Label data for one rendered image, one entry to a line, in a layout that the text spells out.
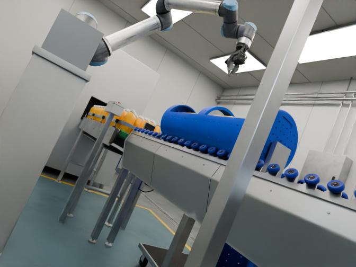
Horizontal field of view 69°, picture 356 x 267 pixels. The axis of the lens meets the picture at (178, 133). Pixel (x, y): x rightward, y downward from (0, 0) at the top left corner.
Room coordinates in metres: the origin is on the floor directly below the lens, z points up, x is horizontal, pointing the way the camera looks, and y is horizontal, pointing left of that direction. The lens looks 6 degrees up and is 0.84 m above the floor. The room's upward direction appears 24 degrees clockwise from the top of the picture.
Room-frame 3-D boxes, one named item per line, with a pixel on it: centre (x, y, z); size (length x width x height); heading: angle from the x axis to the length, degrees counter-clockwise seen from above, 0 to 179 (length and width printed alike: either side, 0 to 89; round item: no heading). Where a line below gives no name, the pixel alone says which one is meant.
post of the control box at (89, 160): (2.26, 0.60, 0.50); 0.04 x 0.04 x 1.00; 30
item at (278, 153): (1.07, -0.42, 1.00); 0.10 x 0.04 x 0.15; 120
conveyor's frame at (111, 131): (2.98, 0.68, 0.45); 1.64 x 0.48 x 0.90; 30
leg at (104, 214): (2.14, 0.27, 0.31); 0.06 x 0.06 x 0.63; 30
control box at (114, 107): (2.26, 0.60, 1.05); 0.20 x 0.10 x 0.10; 30
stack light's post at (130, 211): (2.74, 0.12, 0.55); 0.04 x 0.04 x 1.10; 30
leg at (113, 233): (2.20, 0.15, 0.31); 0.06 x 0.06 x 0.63; 30
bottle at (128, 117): (2.25, 0.45, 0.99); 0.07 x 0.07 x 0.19
